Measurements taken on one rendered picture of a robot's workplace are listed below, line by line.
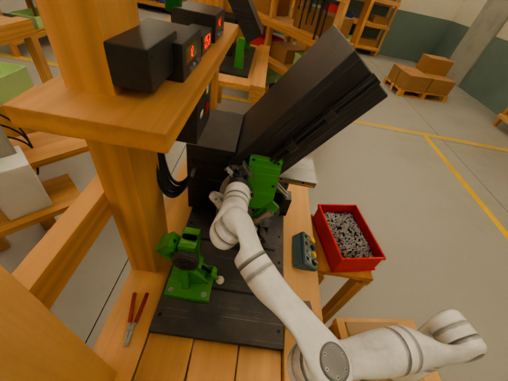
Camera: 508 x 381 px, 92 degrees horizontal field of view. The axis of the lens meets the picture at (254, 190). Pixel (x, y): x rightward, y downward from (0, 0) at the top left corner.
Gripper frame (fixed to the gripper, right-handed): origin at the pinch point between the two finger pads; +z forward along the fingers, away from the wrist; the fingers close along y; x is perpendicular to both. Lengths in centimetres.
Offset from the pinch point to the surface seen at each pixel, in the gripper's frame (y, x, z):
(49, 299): 13, 33, -46
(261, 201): -14.3, 1.3, 2.9
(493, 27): -229, -534, 678
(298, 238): -39.4, -1.4, 5.8
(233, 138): 8.6, -0.3, 16.2
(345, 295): -87, -2, 10
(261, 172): -4.4, -5.1, 2.8
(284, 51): 18, -52, 310
